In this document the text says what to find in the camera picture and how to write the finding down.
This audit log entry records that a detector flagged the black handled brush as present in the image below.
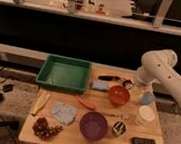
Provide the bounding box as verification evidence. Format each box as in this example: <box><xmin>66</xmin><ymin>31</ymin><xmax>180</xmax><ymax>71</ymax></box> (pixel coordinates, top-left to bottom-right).
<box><xmin>98</xmin><ymin>75</ymin><xmax>134</xmax><ymax>89</ymax></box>

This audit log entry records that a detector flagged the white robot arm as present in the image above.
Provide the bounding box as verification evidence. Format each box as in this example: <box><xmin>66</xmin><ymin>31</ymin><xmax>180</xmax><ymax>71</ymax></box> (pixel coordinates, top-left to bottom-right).
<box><xmin>135</xmin><ymin>49</ymin><xmax>181</xmax><ymax>107</ymax></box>

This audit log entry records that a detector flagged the white plastic cup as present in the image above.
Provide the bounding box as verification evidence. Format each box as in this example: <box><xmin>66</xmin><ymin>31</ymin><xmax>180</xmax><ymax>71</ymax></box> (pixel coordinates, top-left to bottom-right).
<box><xmin>136</xmin><ymin>105</ymin><xmax>156</xmax><ymax>125</ymax></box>

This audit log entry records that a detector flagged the small blue sponge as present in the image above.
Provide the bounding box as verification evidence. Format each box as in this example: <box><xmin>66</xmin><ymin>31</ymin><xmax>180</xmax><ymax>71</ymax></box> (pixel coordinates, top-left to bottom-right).
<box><xmin>91</xmin><ymin>81</ymin><xmax>109</xmax><ymax>92</ymax></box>

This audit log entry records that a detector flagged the orange carrot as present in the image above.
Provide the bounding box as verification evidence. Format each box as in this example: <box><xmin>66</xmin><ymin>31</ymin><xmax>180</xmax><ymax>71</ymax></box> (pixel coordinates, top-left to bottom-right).
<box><xmin>76</xmin><ymin>95</ymin><xmax>95</xmax><ymax>110</ymax></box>

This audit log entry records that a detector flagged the green plastic tray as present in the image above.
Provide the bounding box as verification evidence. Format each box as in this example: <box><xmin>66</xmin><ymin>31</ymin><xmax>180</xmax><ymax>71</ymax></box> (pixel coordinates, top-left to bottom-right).
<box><xmin>35</xmin><ymin>55</ymin><xmax>92</xmax><ymax>94</ymax></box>

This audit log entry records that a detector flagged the orange bowl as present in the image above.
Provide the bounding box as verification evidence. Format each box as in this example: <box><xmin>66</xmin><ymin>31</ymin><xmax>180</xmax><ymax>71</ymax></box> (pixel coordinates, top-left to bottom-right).
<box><xmin>108</xmin><ymin>85</ymin><xmax>130</xmax><ymax>107</ymax></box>

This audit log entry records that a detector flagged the light blue cloth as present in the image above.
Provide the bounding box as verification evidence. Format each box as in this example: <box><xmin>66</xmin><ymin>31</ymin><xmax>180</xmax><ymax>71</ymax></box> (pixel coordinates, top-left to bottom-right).
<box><xmin>50</xmin><ymin>101</ymin><xmax>78</xmax><ymax>125</ymax></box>

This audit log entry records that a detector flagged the yellow banana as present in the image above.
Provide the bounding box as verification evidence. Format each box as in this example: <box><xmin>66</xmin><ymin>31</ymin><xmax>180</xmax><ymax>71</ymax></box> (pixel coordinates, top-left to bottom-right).
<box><xmin>31</xmin><ymin>91</ymin><xmax>50</xmax><ymax>115</ymax></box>

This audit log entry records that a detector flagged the purple bowl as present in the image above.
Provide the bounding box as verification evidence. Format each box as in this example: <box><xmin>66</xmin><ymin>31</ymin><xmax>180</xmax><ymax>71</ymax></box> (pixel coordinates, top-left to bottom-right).
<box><xmin>79</xmin><ymin>111</ymin><xmax>108</xmax><ymax>142</ymax></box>

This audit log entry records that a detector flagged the small metal clip holder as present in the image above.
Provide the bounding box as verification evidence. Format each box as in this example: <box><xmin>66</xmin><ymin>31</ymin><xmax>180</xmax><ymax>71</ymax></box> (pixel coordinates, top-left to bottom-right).
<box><xmin>112</xmin><ymin>121</ymin><xmax>126</xmax><ymax>137</ymax></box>

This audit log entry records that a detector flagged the bunch of dark grapes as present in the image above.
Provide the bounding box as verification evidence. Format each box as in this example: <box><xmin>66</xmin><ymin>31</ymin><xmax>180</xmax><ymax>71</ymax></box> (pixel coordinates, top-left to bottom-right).
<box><xmin>32</xmin><ymin>117</ymin><xmax>63</xmax><ymax>141</ymax></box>

